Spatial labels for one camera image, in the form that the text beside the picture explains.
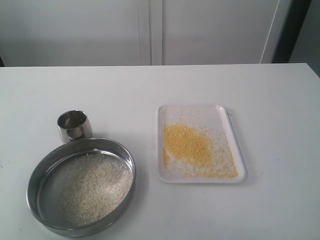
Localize clear plastic tray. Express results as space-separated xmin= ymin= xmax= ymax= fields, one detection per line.
xmin=156 ymin=103 xmax=247 ymax=184

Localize yellow-white powder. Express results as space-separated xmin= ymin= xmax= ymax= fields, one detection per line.
xmin=61 ymin=153 xmax=133 ymax=228

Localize round steel mesh sieve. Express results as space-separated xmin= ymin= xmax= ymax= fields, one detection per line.
xmin=26 ymin=137 xmax=137 ymax=238

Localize yellow sifted fine grains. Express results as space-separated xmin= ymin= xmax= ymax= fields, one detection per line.
xmin=162 ymin=107 xmax=239 ymax=180

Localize stainless steel cup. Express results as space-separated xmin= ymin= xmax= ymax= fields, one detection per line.
xmin=57 ymin=109 xmax=93 ymax=144

